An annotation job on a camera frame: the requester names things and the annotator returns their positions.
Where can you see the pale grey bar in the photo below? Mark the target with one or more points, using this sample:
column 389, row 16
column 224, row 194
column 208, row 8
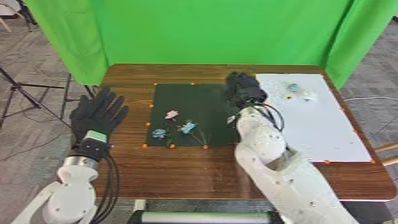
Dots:
column 206, row 218

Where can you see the white sheet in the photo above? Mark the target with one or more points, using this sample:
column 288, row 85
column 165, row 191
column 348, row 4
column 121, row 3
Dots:
column 313, row 126

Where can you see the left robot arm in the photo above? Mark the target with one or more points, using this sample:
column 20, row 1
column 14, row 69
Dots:
column 71, row 193

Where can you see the pink flower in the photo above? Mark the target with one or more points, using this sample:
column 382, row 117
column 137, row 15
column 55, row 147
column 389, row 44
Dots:
column 171, row 114

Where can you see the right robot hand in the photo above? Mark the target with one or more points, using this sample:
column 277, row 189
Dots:
column 244, row 90

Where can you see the dark mat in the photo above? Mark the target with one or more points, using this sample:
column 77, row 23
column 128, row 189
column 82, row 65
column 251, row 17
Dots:
column 196, row 100

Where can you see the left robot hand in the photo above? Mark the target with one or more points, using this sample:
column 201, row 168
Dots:
column 94, row 115

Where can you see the white flower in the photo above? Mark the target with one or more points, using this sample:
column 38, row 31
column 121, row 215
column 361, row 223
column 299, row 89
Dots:
column 309, row 96

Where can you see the yellow flower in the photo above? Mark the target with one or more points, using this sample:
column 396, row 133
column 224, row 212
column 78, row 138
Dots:
column 288, row 97

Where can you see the black tripod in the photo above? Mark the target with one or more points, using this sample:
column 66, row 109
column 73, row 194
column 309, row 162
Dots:
column 23, row 90

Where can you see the blue flower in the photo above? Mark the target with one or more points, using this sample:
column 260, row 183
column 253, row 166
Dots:
column 158, row 133
column 189, row 127
column 292, row 87

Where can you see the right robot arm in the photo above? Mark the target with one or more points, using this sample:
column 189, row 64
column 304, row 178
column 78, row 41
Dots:
column 267, row 150

